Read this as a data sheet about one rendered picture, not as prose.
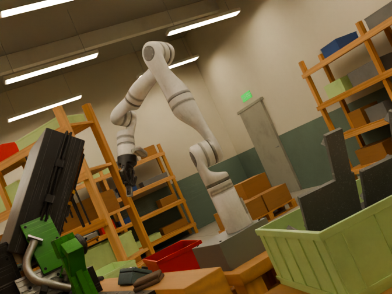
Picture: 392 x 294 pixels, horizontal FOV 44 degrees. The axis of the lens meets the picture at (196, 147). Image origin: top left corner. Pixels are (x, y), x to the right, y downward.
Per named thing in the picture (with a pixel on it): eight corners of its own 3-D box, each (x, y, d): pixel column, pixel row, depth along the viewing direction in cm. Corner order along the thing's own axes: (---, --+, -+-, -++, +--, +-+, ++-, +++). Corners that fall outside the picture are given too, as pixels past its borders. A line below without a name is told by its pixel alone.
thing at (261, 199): (270, 212, 896) (254, 175, 900) (297, 205, 828) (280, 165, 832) (221, 238, 834) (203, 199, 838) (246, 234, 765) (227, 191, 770)
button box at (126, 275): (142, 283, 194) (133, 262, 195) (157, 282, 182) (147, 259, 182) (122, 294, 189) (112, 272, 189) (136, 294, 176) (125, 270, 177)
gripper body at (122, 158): (122, 160, 193) (123, 182, 190) (113, 154, 186) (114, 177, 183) (139, 156, 192) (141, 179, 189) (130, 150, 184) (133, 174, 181)
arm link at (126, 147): (140, 150, 183) (138, 135, 185) (112, 156, 185) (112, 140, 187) (149, 156, 191) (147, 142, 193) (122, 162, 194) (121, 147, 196)
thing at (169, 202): (199, 231, 1080) (160, 141, 1093) (65, 298, 956) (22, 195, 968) (191, 233, 1130) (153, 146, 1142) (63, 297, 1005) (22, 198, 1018)
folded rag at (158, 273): (133, 293, 160) (130, 284, 160) (139, 286, 168) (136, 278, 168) (160, 282, 158) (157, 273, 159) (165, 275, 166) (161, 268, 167)
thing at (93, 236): (88, 241, 216) (86, 235, 216) (100, 237, 202) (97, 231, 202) (2, 282, 195) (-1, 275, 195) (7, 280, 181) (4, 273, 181)
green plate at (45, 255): (69, 267, 188) (46, 221, 193) (73, 260, 181) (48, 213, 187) (42, 280, 182) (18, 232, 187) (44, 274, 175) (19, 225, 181)
